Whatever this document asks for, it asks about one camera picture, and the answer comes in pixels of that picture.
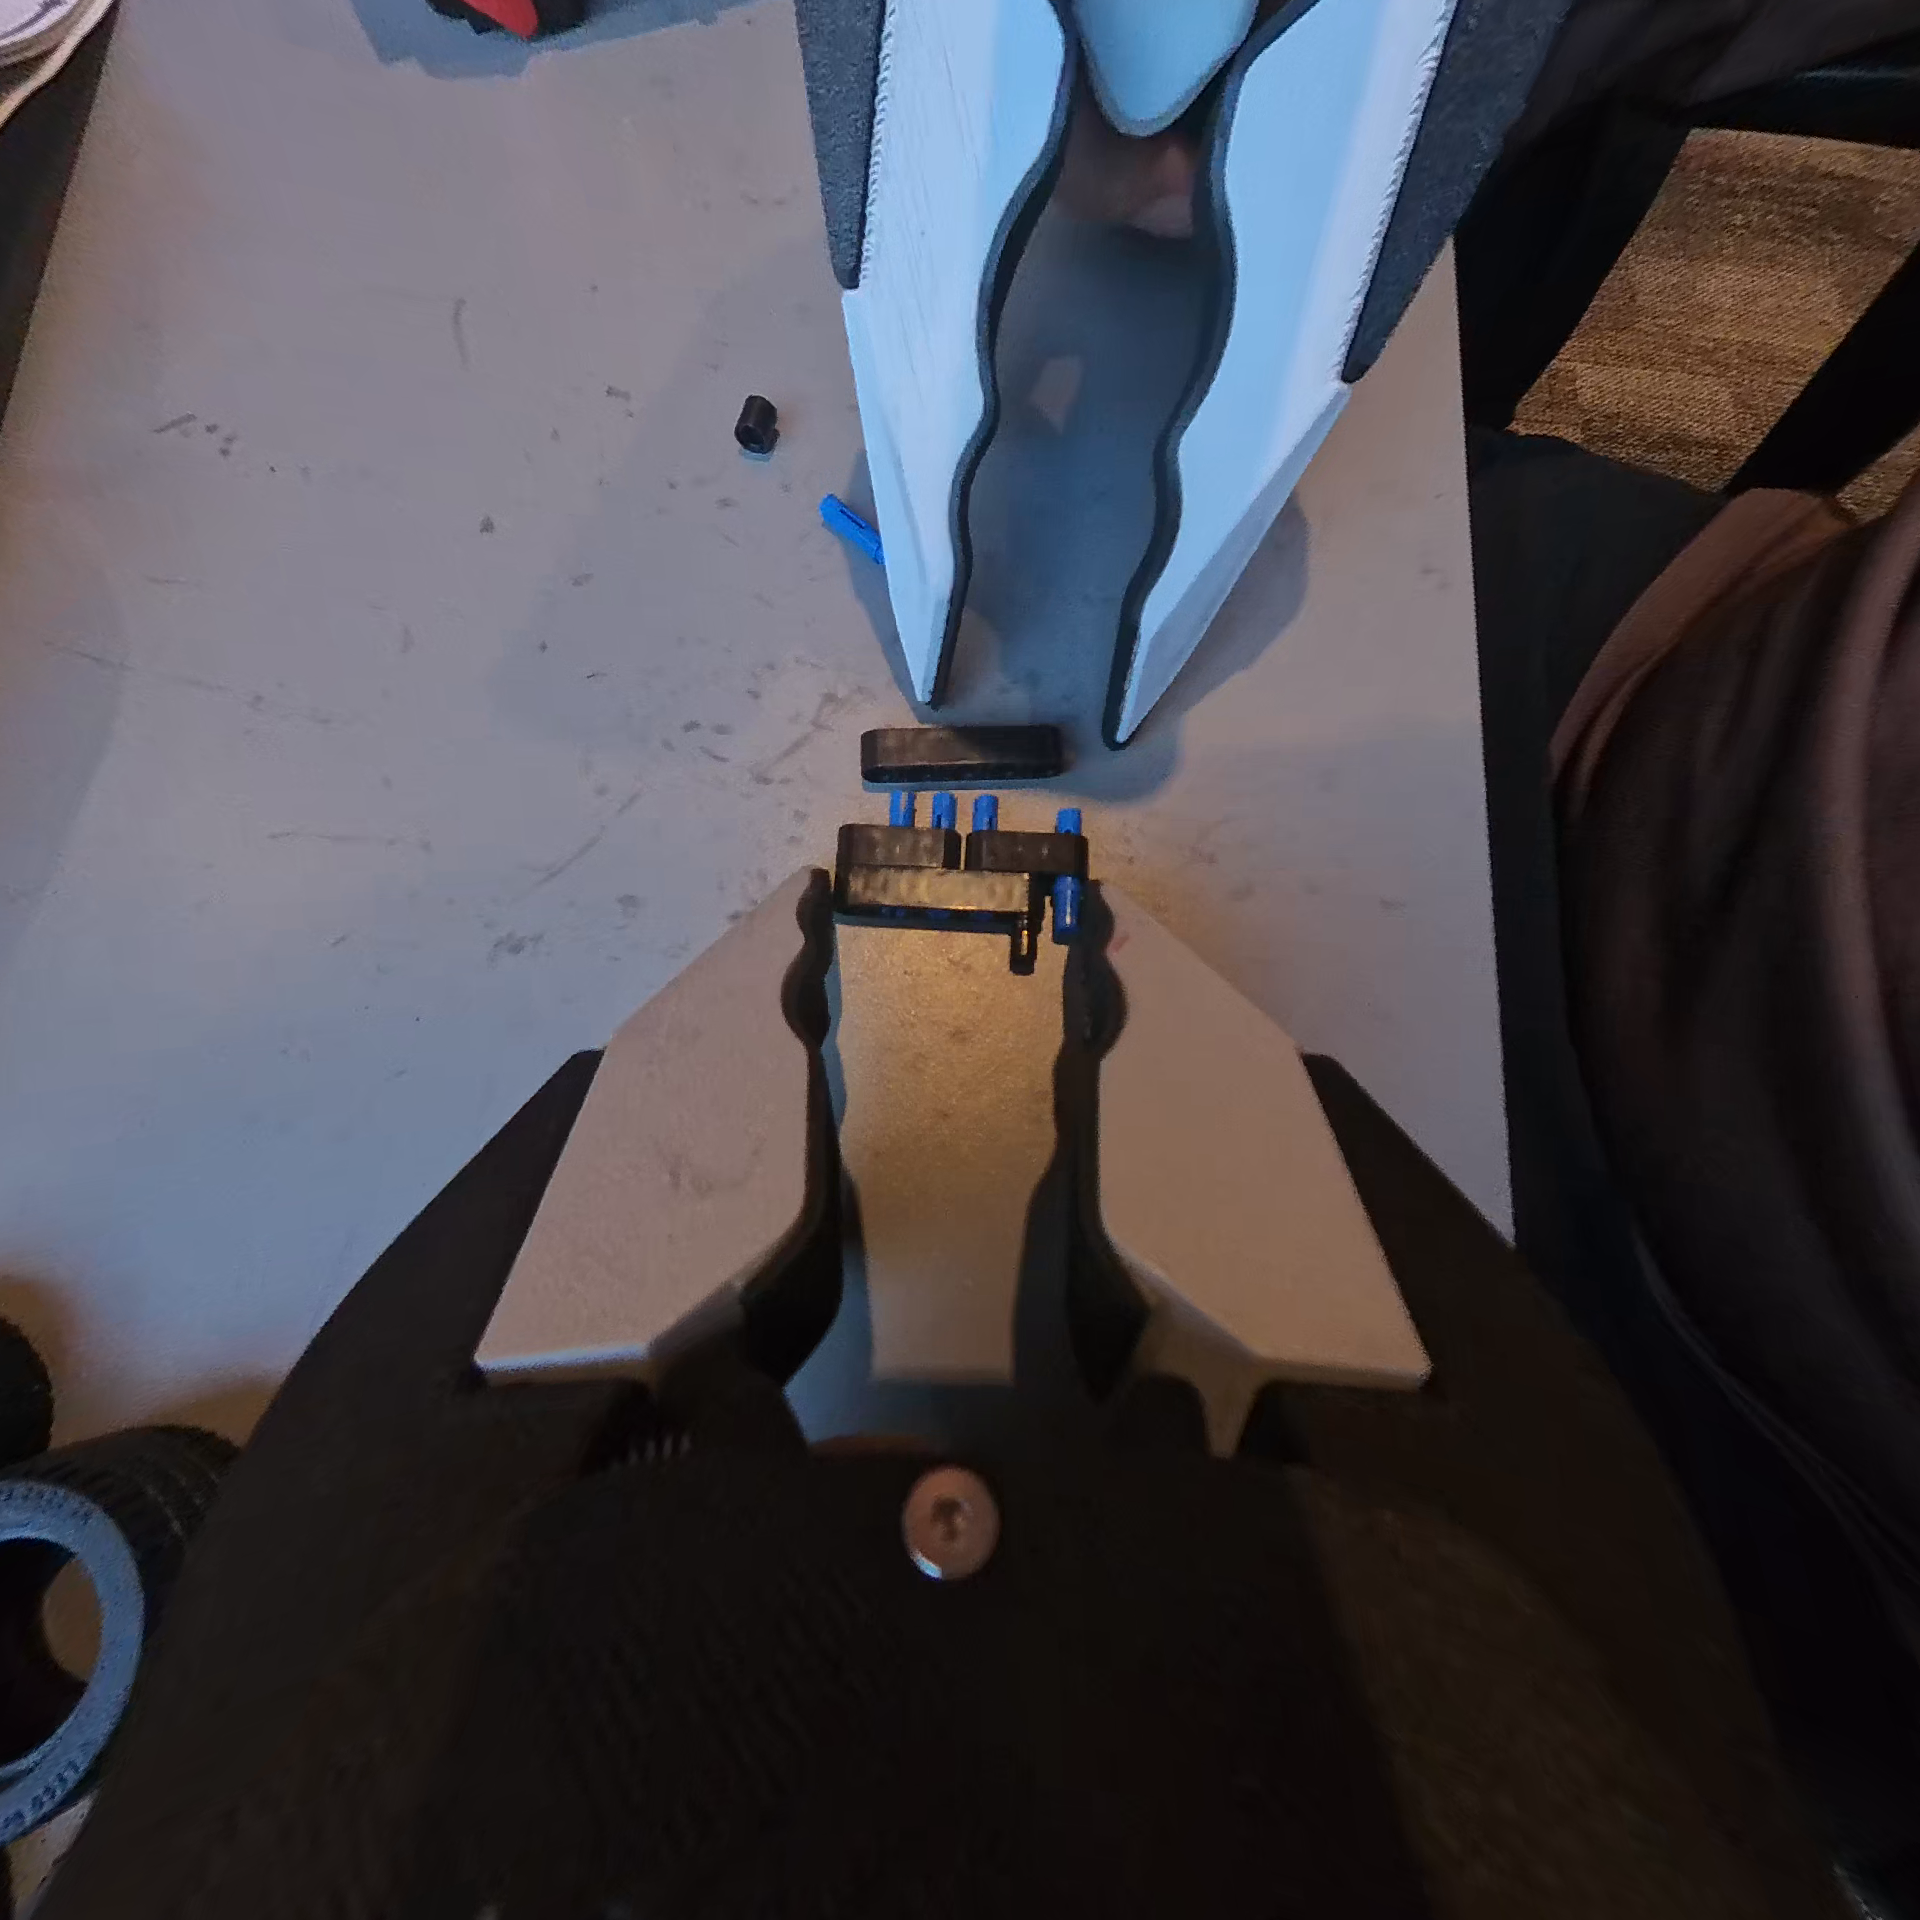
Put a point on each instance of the open instruction booklet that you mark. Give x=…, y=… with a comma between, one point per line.
x=37, y=37

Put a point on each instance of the person's right hand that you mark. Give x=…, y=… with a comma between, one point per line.
x=1148, y=196

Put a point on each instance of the small black toy bush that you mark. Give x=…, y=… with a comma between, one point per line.
x=757, y=424

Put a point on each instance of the black toy beam with holes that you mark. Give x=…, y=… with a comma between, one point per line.
x=960, y=756

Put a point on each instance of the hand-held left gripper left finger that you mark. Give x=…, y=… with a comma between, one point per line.
x=676, y=1184

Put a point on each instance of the black toy tyre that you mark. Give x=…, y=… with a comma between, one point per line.
x=23, y=1396
x=143, y=1484
x=120, y=1622

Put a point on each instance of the black chair frame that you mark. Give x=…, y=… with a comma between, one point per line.
x=1531, y=255

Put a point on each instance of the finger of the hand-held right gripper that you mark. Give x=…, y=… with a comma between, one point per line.
x=931, y=226
x=1306, y=271

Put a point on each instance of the black beam assembly blue pins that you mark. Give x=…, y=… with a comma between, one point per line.
x=915, y=886

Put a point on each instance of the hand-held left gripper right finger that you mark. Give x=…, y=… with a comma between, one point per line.
x=1244, y=1200

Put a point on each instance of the red white blue toy car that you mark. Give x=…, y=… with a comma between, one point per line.
x=503, y=15

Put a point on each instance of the blue toy pin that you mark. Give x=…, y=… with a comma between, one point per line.
x=850, y=522

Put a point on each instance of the person's brown jacket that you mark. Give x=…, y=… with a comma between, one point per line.
x=1757, y=901

